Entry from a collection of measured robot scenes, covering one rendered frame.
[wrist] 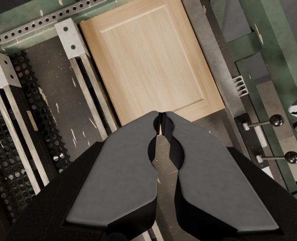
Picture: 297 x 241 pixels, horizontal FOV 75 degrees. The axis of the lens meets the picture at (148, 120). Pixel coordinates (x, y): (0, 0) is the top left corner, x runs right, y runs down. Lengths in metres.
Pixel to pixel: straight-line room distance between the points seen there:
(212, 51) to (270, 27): 0.22
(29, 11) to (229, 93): 0.75
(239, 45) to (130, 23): 0.43
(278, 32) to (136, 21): 0.50
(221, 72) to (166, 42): 0.22
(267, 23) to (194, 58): 0.28
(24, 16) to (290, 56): 0.93
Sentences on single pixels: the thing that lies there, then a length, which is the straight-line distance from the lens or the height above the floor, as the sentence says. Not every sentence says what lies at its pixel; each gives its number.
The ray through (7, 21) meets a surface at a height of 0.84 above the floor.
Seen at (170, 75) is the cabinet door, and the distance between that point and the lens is 0.73.
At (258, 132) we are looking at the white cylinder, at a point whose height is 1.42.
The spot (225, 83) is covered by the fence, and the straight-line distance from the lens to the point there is 0.74.
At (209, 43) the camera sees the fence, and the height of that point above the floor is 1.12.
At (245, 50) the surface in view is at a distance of 0.89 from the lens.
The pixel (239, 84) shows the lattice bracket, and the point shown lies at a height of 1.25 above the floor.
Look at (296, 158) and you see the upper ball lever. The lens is 0.72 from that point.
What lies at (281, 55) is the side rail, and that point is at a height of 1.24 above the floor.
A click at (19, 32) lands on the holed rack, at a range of 0.85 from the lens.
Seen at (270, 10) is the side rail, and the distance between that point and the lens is 0.88.
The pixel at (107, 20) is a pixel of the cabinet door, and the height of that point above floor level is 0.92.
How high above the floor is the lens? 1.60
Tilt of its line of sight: 30 degrees down
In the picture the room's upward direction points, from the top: 157 degrees clockwise
